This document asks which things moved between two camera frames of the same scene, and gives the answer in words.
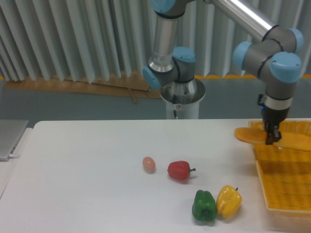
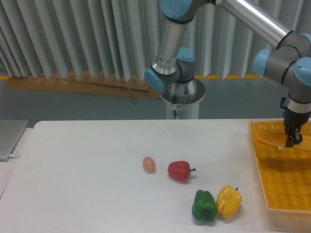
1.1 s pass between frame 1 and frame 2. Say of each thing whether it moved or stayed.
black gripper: moved
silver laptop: stayed
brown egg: stayed
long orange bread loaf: moved
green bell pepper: stayed
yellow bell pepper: stayed
